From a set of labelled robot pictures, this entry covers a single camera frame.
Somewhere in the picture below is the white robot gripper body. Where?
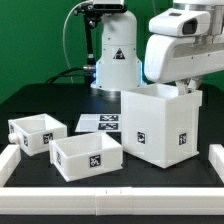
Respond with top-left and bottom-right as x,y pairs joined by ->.
144,8 -> 224,83

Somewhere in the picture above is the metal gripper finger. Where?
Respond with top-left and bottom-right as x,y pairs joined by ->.
188,76 -> 202,90
175,80 -> 188,96

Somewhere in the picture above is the white drawer cabinet housing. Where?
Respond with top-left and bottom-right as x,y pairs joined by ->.
121,84 -> 202,168

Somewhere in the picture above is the white drawer box without knob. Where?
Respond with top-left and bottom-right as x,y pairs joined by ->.
49,132 -> 123,182

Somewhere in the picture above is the white drawer box with knob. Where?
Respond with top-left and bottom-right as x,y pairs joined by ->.
8,114 -> 67,156

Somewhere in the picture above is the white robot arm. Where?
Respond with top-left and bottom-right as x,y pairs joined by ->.
92,0 -> 224,93

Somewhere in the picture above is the white right fence rail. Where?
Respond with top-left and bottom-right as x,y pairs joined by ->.
208,144 -> 224,183

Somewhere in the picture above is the white fence rail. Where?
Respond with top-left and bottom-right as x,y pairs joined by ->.
0,187 -> 224,215
208,144 -> 224,183
0,144 -> 21,187

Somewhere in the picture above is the black camera stand pole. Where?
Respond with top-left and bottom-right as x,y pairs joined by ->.
83,12 -> 98,84

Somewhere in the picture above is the black camera on stand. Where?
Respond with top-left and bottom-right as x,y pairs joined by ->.
74,0 -> 127,20

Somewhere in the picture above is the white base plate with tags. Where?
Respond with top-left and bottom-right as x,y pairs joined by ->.
75,114 -> 121,132

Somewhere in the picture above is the grey cable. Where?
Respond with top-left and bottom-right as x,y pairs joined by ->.
62,0 -> 95,84

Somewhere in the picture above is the black cable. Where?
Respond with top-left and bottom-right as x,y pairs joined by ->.
44,65 -> 98,84

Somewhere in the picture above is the white front fence rail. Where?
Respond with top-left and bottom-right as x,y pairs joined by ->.
0,187 -> 224,215

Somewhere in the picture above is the white left fence rail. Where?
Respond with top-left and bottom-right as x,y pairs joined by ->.
0,144 -> 21,187

